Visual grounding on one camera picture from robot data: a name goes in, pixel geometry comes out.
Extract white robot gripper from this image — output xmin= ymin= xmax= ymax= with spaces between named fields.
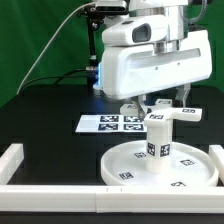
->
xmin=100 ymin=30 xmax=212 ymax=117

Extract white cross-shaped table base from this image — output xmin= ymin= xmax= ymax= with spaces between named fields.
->
xmin=120 ymin=99 xmax=202 ymax=127

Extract white round table top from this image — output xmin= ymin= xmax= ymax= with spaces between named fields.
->
xmin=101 ymin=140 xmax=219 ymax=188

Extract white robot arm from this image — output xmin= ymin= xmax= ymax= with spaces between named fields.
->
xmin=96 ymin=0 xmax=212 ymax=117

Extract white marker sheet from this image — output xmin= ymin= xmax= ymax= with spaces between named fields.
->
xmin=76 ymin=114 xmax=146 ymax=133

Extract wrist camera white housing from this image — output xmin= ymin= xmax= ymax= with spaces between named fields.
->
xmin=102 ymin=20 xmax=167 ymax=46

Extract black cable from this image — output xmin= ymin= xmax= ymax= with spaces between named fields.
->
xmin=19 ymin=68 xmax=94 ymax=93

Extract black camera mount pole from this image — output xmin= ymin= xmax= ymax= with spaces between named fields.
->
xmin=78 ymin=0 xmax=130 ymax=95

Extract grey cable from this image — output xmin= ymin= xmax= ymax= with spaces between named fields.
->
xmin=15 ymin=3 xmax=98 ymax=97

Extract white U-shaped frame fence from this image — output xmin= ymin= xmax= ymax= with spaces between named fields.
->
xmin=0 ymin=144 xmax=224 ymax=214

